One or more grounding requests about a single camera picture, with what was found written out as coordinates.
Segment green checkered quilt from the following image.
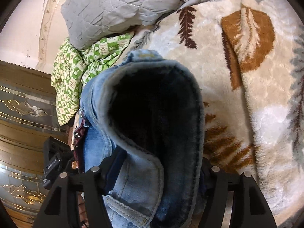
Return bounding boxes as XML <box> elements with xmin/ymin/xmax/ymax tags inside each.
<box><xmin>51</xmin><ymin>31</ymin><xmax>134</xmax><ymax>126</ymax></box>

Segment grey quilted pillow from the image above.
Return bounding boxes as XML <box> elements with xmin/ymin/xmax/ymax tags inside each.
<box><xmin>61</xmin><ymin>0</ymin><xmax>221</xmax><ymax>50</ymax></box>

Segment beige leaf pattern blanket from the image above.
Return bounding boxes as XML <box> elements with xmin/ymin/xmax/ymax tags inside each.
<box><xmin>128</xmin><ymin>0</ymin><xmax>303</xmax><ymax>227</ymax></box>

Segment blue denim jeans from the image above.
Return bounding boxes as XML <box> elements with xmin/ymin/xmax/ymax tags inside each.
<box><xmin>79</xmin><ymin>49</ymin><xmax>205</xmax><ymax>227</ymax></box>

